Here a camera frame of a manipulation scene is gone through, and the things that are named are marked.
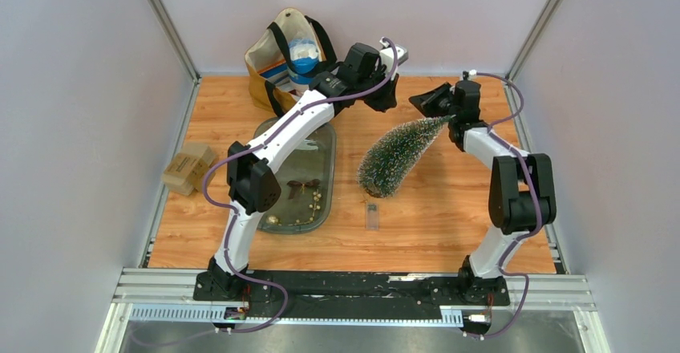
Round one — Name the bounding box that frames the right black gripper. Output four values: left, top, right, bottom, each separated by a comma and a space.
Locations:
410, 82, 459, 123

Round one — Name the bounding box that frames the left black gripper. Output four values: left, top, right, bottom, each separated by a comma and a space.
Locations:
355, 66, 399, 113

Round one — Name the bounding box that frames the small frosted christmas tree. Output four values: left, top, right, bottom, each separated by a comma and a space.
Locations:
357, 115, 454, 199

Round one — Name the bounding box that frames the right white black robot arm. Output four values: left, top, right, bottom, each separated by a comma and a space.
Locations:
409, 79, 557, 304

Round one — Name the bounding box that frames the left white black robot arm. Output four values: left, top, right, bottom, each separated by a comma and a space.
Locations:
193, 38, 408, 301

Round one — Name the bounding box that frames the blue white bottle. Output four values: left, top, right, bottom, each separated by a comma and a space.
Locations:
288, 37, 320, 92

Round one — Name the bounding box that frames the yellow canvas tote bag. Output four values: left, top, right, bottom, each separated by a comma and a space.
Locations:
245, 8, 338, 117

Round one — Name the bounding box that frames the clear glass tray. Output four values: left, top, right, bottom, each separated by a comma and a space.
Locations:
258, 123, 337, 235

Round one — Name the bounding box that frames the brown ribbon bow ornament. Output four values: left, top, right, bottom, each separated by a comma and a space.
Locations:
286, 179, 321, 200

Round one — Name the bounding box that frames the clear plastic battery box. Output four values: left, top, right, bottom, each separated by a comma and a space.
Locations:
366, 203, 379, 231

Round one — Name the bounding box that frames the gold bead garland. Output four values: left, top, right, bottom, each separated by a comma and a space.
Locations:
289, 189, 322, 227

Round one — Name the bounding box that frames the cardboard wrapped felt pads pack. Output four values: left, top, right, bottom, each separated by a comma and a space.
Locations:
161, 142, 217, 196

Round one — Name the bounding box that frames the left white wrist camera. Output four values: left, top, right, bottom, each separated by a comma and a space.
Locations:
379, 45, 409, 71

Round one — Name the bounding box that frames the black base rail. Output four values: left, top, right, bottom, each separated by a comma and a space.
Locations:
193, 270, 510, 320

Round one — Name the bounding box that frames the aluminium frame rail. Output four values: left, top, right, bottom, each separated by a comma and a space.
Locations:
113, 268, 596, 327

